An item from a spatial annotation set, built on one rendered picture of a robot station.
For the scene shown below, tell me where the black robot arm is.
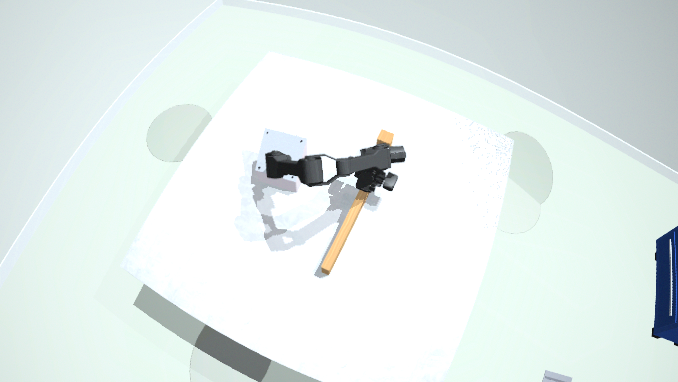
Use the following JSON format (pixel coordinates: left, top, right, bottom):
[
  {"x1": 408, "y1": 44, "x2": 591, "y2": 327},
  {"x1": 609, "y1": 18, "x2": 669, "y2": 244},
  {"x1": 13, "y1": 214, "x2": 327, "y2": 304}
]
[{"x1": 265, "y1": 143, "x2": 406, "y2": 193}]

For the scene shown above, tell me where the wooden post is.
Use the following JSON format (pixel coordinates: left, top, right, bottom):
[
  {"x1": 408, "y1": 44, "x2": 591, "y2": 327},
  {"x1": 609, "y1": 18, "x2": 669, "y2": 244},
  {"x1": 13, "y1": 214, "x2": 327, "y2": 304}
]
[{"x1": 376, "y1": 129, "x2": 394, "y2": 146}]

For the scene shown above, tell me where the light wooden board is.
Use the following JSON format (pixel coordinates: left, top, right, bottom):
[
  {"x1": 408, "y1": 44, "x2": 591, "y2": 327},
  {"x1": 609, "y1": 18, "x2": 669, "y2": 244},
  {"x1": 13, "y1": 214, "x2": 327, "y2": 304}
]
[{"x1": 322, "y1": 190, "x2": 370, "y2": 276}]

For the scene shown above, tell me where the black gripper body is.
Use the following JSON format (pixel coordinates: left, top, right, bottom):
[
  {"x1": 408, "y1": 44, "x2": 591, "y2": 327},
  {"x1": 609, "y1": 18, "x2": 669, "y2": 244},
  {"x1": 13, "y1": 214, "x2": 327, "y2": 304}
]
[{"x1": 366, "y1": 169, "x2": 398, "y2": 192}]

